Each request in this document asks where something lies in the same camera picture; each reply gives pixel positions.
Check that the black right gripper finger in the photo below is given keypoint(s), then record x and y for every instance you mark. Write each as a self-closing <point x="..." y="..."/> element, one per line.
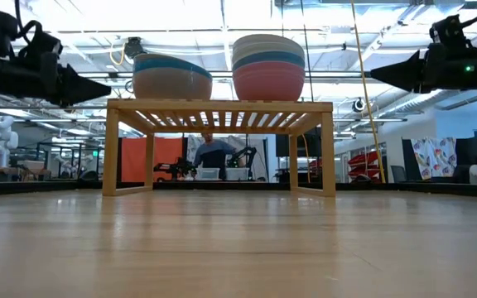
<point x="408" y="72"/>

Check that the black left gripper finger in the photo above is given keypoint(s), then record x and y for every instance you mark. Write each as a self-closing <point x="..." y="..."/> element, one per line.
<point x="77" y="87"/>

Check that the light blue bowl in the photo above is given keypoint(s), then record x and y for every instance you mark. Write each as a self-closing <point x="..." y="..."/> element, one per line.
<point x="160" y="67"/>

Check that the pink bowl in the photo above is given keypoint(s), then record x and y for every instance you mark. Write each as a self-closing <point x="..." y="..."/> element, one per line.
<point x="268" y="85"/>

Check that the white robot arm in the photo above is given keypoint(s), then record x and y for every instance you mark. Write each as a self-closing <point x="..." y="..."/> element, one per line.
<point x="2" y="140"/>

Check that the black background robot arm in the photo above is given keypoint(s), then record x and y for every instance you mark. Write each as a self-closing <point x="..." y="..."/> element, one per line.
<point x="244" y="155"/>
<point x="176" y="169"/>

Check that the wooden slatted shelf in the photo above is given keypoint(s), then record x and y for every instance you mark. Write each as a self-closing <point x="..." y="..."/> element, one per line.
<point x="222" y="105"/>

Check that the floral cloth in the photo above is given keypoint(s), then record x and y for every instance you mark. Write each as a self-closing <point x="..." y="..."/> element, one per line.
<point x="433" y="157"/>

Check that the orange partition panel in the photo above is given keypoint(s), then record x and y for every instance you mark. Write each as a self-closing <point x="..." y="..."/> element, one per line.
<point x="133" y="159"/>

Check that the red storage bins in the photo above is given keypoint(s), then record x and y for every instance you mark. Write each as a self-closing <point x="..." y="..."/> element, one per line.
<point x="362" y="161"/>

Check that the black office chair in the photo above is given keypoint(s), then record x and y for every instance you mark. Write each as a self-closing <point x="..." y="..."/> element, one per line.
<point x="398" y="174"/>

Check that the black monitor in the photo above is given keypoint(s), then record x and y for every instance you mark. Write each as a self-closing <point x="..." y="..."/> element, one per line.
<point x="311" y="145"/>

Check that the clear plastic bin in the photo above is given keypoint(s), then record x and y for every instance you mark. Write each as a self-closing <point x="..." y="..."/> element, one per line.
<point x="237" y="174"/>
<point x="208" y="174"/>

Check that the silver ceiling air duct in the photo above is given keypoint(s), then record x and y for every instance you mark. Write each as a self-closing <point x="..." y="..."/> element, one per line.
<point x="429" y="101"/>

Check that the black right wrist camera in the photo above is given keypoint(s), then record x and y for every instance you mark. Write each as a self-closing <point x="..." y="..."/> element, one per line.
<point x="449" y="33"/>

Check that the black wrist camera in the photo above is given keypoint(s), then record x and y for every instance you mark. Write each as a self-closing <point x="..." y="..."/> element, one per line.
<point x="44" y="45"/>
<point x="449" y="33"/>

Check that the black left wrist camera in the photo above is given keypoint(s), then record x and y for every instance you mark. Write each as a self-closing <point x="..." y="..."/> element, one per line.
<point x="44" y="45"/>

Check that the black aluminium table frame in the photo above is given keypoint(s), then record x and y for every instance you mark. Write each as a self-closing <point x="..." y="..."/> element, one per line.
<point x="35" y="188"/>

